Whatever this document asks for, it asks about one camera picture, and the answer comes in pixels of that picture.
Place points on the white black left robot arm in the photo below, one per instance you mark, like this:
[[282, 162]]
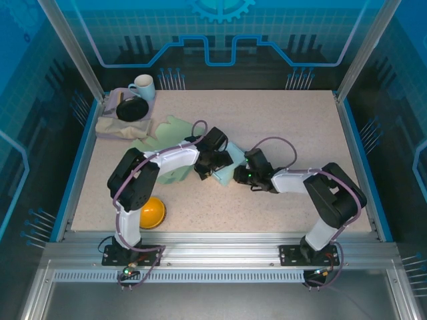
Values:
[[177, 158]]

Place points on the aluminium frame rail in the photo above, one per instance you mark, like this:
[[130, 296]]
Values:
[[220, 246]]

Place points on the small LED circuit board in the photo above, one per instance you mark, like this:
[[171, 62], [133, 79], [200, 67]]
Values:
[[323, 271], [130, 270]]

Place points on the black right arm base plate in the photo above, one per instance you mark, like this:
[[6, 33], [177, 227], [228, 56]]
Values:
[[290, 255]]

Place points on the light blue paper box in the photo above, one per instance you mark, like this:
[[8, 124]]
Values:
[[227, 175]]

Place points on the orange bowl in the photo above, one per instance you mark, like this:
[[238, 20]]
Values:
[[155, 210]]

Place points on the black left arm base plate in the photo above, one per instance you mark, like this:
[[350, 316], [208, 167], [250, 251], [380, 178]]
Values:
[[111, 255]]

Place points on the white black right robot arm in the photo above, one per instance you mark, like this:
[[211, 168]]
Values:
[[290, 181]]

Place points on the light blue ceramic mug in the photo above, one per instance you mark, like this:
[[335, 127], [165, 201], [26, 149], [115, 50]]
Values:
[[145, 87]]

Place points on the wooden brush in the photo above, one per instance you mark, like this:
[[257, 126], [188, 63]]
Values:
[[119, 100]]

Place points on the beige cloth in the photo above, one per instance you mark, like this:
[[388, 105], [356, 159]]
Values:
[[123, 128]]

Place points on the aluminium frame post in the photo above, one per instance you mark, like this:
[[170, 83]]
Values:
[[367, 50], [71, 50]]

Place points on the black round bowl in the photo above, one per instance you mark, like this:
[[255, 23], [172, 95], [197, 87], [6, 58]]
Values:
[[132, 110]]

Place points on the light green cloth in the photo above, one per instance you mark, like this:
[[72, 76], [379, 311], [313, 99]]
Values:
[[173, 128]]

